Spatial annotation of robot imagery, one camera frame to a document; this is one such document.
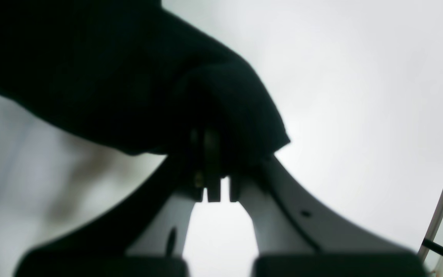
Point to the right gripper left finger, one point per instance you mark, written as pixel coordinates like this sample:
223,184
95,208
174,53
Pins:
144,235

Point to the black graphic T-shirt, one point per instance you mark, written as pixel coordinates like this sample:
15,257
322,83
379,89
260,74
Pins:
130,75

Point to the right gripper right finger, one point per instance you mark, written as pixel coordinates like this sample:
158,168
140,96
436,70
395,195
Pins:
299,236

